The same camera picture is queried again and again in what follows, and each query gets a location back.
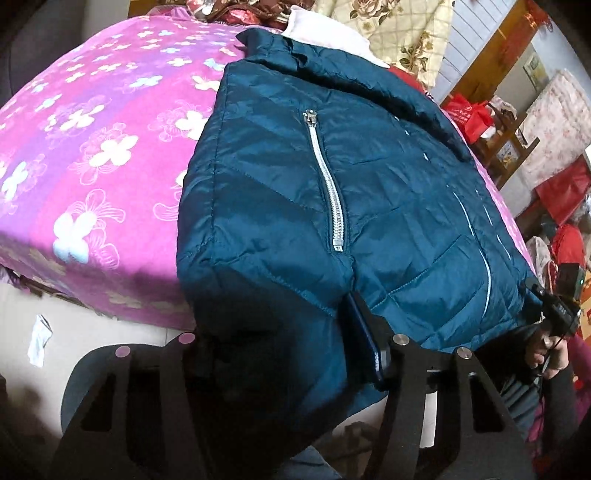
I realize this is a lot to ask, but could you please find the white paper scrap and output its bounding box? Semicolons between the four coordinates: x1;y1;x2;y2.
27;315;54;368

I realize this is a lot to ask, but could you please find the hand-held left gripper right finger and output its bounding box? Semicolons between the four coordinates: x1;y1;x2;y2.
344;290;536;480

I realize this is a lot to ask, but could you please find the cream rose-print quilt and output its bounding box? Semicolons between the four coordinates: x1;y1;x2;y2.
314;0;455;90

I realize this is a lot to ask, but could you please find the wooden chair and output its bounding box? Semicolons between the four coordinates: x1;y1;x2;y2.
471;99;541;185

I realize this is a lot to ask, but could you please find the pink floral bed sheet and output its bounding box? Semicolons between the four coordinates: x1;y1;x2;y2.
0;16;536;330

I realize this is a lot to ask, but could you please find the person's right forearm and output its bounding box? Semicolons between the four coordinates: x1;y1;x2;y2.
540;364;580;444

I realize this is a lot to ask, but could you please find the brown floral cloth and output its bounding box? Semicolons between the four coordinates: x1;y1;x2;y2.
185;0;296;31

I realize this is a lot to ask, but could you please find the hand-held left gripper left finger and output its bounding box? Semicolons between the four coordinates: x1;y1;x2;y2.
48;331;208;480

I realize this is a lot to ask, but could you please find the pale floral bedding bundle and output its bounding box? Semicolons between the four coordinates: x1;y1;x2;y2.
522;69;591;190

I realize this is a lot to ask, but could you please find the person's dark clothing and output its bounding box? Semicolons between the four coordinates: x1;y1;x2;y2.
475;323;548;437

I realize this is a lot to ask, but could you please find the teal quilted down jacket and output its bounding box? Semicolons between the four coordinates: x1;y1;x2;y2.
177;28;543;467

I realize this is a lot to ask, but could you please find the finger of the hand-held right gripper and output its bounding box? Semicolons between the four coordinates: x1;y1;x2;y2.
524;276;557;308

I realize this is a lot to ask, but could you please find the red shopping bag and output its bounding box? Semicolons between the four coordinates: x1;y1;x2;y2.
441;92;495;144

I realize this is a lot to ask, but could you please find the person's right hand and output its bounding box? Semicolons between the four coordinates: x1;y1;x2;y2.
530;333;572;381

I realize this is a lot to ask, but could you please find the red gift bag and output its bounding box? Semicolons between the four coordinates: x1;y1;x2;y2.
536;157;591;227

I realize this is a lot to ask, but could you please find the white pillow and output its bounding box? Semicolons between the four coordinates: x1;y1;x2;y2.
281;4;393;70

